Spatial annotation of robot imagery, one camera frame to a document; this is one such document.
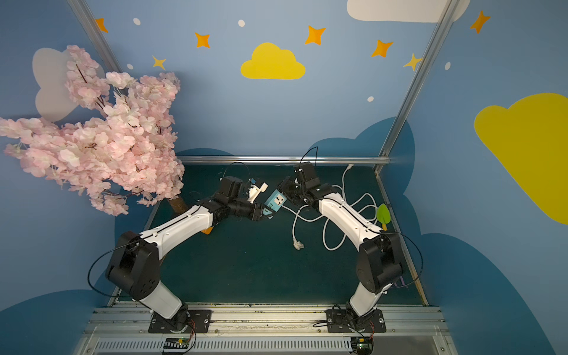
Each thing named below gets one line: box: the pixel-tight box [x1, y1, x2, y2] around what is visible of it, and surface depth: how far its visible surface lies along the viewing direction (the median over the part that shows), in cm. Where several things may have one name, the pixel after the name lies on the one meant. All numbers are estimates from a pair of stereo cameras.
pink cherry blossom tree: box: [0, 45, 185, 216], surface depth 58 cm
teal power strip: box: [262, 188, 287, 216], surface depth 83 cm
